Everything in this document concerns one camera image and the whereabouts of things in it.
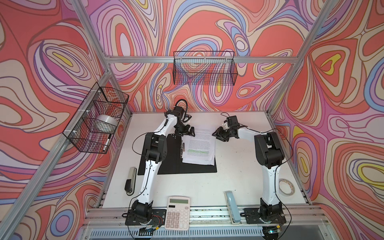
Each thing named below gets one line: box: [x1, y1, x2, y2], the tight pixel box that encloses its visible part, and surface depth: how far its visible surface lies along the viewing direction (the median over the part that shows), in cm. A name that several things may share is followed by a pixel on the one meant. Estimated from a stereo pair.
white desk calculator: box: [164, 196, 191, 231], surface depth 75 cm
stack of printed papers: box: [181, 128, 216, 166], surface depth 101 cm
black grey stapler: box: [124, 167, 137, 196], surface depth 84 cm
